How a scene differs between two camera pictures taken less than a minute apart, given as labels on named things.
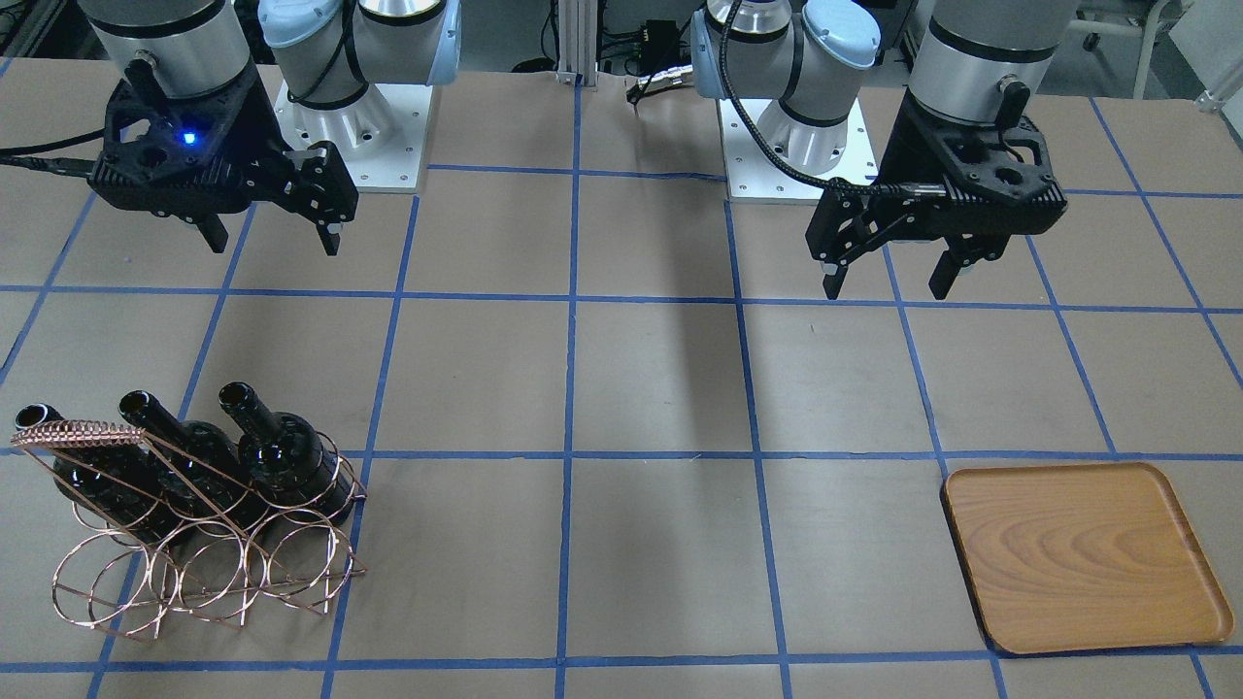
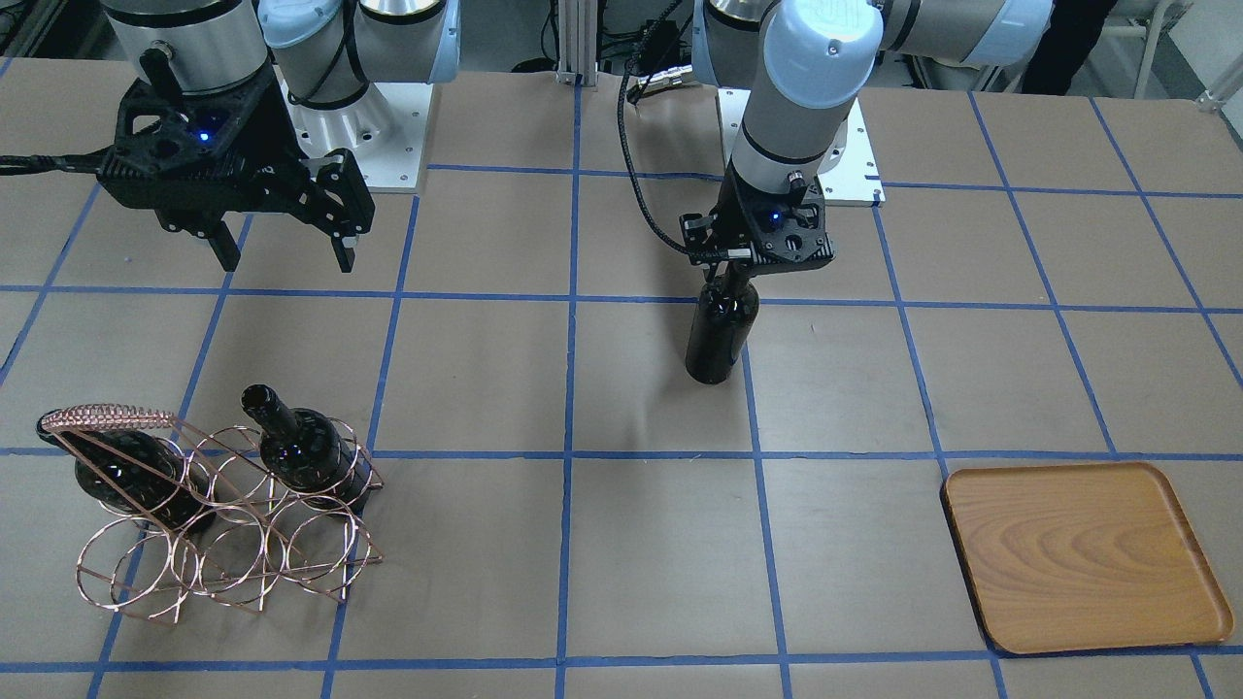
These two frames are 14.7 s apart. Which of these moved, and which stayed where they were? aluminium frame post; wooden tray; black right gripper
Moved: black right gripper
Stayed: aluminium frame post; wooden tray
